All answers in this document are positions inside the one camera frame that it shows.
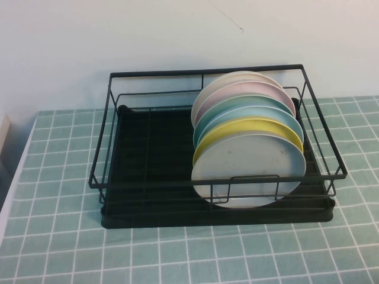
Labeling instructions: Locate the grey plate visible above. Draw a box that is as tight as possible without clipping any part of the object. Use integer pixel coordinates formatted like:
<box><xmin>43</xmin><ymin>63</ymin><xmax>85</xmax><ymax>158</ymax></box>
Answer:
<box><xmin>190</xmin><ymin>130</ymin><xmax>307</xmax><ymax>208</ymax></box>

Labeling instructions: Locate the yellow plate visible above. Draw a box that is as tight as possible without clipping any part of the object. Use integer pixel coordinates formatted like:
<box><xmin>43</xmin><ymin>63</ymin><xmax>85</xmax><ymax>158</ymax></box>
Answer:
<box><xmin>192</xmin><ymin>117</ymin><xmax>306</xmax><ymax>167</ymax></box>

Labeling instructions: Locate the cream plate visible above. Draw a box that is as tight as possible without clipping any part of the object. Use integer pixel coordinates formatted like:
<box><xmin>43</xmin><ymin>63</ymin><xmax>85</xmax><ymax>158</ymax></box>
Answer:
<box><xmin>191</xmin><ymin>70</ymin><xmax>285</xmax><ymax>128</ymax></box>

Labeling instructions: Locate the teal green plate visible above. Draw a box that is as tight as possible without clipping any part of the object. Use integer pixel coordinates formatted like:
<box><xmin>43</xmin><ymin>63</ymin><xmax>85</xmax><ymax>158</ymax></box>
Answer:
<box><xmin>192</xmin><ymin>93</ymin><xmax>298</xmax><ymax>146</ymax></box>

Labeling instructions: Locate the light blue plate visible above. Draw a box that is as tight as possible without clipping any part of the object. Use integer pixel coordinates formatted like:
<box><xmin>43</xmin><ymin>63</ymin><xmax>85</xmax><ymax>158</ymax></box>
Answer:
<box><xmin>196</xmin><ymin>105</ymin><xmax>306</xmax><ymax>149</ymax></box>

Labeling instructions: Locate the pink plate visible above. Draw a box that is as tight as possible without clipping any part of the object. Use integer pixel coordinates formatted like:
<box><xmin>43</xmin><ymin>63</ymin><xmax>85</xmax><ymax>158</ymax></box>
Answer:
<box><xmin>195</xmin><ymin>80</ymin><xmax>297</xmax><ymax>125</ymax></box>

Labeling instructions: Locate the black plastic drip tray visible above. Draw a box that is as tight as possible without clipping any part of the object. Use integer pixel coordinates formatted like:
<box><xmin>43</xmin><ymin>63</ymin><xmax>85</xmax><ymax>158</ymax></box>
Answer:
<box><xmin>99</xmin><ymin>96</ymin><xmax>337</xmax><ymax>230</ymax></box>

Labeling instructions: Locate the green checked tablecloth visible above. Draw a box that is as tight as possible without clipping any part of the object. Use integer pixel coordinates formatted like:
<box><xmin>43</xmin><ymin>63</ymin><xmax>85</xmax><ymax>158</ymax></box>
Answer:
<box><xmin>0</xmin><ymin>95</ymin><xmax>379</xmax><ymax>284</ymax></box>

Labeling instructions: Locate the black wire dish rack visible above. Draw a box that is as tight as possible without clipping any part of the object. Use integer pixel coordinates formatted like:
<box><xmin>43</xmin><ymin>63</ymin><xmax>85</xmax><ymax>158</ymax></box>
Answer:
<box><xmin>88</xmin><ymin>63</ymin><xmax>348</xmax><ymax>208</ymax></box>

